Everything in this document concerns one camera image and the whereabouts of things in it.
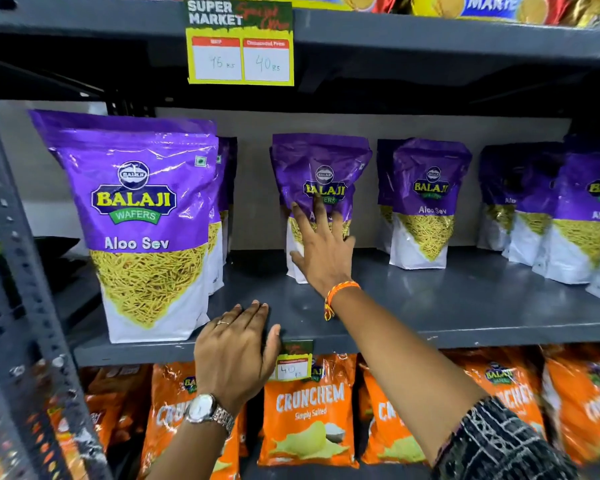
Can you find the person's left hand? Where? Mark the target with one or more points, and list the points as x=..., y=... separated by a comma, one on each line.
x=230, y=359

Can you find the person's right hand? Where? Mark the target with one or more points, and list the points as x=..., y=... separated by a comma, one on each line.
x=325, y=259

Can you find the person's right thumb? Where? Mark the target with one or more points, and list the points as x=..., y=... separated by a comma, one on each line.
x=300, y=259

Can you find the person's left little finger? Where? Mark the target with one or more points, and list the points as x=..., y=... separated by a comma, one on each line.
x=206, y=333

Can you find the person's right middle finger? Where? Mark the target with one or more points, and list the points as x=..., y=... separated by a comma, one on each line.
x=321, y=217

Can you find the person's left thumb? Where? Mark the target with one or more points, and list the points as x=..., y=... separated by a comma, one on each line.
x=275, y=344

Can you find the person's right little finger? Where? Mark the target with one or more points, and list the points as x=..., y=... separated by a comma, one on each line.
x=350, y=244

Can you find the person's left middle finger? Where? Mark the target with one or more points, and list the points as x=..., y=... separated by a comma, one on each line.
x=247, y=316

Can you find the purple snack packet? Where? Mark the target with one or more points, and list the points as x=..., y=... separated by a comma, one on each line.
x=325, y=159

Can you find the person's right forearm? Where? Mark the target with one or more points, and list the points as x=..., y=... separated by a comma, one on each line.
x=405, y=359

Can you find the person's left forearm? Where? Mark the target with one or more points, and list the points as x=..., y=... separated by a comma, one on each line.
x=190, y=454

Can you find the small yellow green price tag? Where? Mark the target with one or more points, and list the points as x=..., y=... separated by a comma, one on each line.
x=292, y=364

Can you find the row of orange chip bags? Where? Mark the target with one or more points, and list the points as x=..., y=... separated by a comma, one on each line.
x=307, y=409

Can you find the silver wristwatch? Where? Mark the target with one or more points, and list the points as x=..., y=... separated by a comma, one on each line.
x=207, y=409

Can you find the grey metal shelf board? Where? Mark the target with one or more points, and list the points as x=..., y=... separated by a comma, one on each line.
x=460, y=304
x=405, y=39

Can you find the row of purple snack bags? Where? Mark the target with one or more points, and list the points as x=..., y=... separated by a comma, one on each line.
x=140, y=194

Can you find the large yellow green price sign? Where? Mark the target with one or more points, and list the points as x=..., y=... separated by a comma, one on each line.
x=240, y=49

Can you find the grey perforated rack upright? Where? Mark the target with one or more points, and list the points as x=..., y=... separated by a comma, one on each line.
x=15, y=304

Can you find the black patterned sleeve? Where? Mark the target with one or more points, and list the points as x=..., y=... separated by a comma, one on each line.
x=500, y=444

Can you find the row of yellow biscuit packs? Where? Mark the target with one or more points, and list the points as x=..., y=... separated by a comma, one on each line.
x=490, y=4

